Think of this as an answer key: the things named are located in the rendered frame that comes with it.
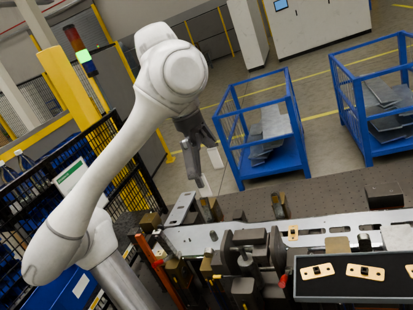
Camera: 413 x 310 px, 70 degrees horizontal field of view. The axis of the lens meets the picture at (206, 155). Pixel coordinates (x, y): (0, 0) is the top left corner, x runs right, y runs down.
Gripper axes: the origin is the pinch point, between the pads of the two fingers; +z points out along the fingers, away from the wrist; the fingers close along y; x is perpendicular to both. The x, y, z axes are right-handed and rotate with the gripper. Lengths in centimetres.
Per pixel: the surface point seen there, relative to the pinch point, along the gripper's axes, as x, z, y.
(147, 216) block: 63, 40, 39
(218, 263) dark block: 10.8, 34.1, 0.5
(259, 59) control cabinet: 116, 119, 799
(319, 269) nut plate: -22.5, 29.9, -6.6
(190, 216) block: 43, 48, 45
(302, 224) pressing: -15, 46, 30
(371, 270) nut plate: -34.8, 29.9, -7.6
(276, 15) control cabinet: 43, 25, 808
